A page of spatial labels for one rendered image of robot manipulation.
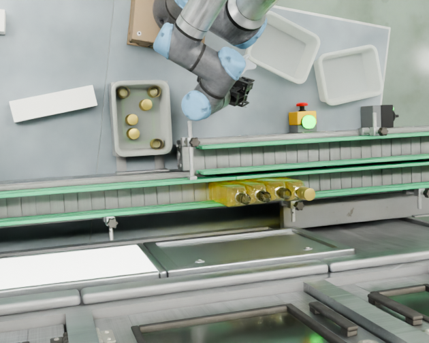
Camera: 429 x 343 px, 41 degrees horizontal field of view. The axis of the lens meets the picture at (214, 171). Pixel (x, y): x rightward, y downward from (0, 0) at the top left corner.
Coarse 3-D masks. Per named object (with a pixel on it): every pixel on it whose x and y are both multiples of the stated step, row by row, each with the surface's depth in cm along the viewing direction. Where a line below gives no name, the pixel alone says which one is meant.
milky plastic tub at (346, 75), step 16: (352, 48) 191; (368, 48) 194; (320, 64) 188; (336, 64) 198; (352, 64) 199; (368, 64) 198; (320, 80) 192; (336, 80) 198; (352, 80) 200; (368, 80) 200; (320, 96) 196; (336, 96) 199; (352, 96) 196; (368, 96) 194
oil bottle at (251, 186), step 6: (228, 180) 174; (234, 180) 170; (240, 180) 169; (246, 180) 169; (246, 186) 158; (252, 186) 157; (258, 186) 157; (264, 186) 157; (252, 192) 156; (252, 198) 156; (252, 204) 158
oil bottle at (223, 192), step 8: (208, 184) 173; (216, 184) 166; (224, 184) 162; (232, 184) 161; (208, 192) 174; (216, 192) 166; (224, 192) 158; (232, 192) 155; (216, 200) 167; (224, 200) 159; (232, 200) 155
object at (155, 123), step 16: (144, 80) 170; (160, 80) 172; (112, 96) 168; (144, 96) 178; (160, 96) 178; (112, 112) 169; (128, 112) 177; (144, 112) 178; (160, 112) 179; (128, 128) 177; (144, 128) 179; (160, 128) 180; (128, 144) 177; (144, 144) 179
